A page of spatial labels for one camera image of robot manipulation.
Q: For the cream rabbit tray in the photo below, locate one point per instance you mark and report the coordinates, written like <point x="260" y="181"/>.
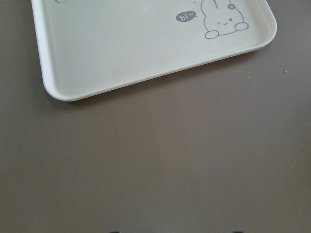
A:
<point x="88" y="47"/>

